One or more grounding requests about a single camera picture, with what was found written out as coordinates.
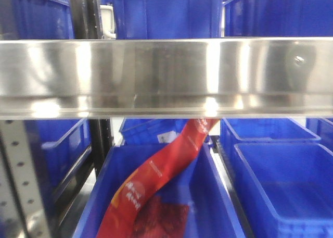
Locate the blue bin with label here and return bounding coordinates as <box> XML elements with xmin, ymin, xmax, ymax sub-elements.
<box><xmin>119</xmin><ymin>118</ymin><xmax>188</xmax><ymax>145</ymax></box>

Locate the blue bin upper left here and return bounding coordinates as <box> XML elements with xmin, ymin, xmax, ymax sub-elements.
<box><xmin>12</xmin><ymin>0</ymin><xmax>74</xmax><ymax>40</ymax></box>

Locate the blue bin behind lower right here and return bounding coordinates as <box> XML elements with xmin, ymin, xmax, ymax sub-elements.
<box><xmin>220</xmin><ymin>118</ymin><xmax>321</xmax><ymax>156</ymax></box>

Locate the black shelf upright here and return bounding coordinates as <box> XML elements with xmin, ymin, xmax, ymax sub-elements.
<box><xmin>69</xmin><ymin>0</ymin><xmax>103</xmax><ymax>39</ymax></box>

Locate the perforated metal shelf post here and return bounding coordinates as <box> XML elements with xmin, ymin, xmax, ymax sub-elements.
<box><xmin>1</xmin><ymin>120</ymin><xmax>57</xmax><ymax>237</ymax></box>

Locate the red snack bag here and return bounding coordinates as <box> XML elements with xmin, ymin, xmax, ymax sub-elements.
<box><xmin>96</xmin><ymin>118</ymin><xmax>218</xmax><ymax>237</ymax></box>

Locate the blue bin holding red bag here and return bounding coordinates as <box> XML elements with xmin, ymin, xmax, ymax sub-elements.
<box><xmin>73</xmin><ymin>144</ymin><xmax>245</xmax><ymax>237</ymax></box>

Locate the stainless steel shelf beam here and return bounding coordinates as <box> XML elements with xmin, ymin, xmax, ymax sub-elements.
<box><xmin>1</xmin><ymin>37</ymin><xmax>332</xmax><ymax>120</ymax></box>

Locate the blue bin upper right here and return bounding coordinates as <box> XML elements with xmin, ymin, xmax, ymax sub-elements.
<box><xmin>224</xmin><ymin>0</ymin><xmax>332</xmax><ymax>37</ymax></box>

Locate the blue bin upper centre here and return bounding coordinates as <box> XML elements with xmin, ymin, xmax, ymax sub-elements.
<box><xmin>112</xmin><ymin>0</ymin><xmax>222</xmax><ymax>40</ymax></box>

